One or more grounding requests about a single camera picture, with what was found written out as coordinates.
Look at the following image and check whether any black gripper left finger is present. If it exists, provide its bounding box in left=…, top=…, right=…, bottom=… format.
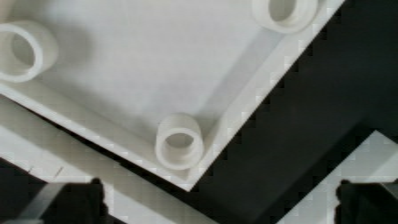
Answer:
left=16, top=177, right=114, bottom=224

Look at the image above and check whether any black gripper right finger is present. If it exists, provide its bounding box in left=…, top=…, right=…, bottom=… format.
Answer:
left=335, top=179, right=398, bottom=224

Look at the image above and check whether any white square table top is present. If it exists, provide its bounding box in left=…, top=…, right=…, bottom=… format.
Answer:
left=0, top=0, right=345, bottom=189

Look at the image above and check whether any white U-shaped obstacle fence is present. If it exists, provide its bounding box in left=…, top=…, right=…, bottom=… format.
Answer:
left=0, top=97, right=398, bottom=224

